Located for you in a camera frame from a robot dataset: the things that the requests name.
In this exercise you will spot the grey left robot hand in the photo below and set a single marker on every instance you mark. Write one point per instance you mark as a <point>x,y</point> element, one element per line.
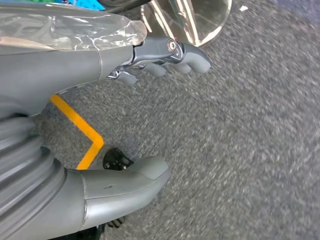
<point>62,73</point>

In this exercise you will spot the blue metal shelf rack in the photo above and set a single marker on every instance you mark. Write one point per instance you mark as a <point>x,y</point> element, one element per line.
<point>87,4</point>

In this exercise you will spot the black robot foot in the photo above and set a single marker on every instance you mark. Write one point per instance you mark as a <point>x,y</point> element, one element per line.
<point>116,223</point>
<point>115,160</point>

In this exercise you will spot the chrome stanchion post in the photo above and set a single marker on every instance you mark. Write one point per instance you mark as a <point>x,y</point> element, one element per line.
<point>200,20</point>

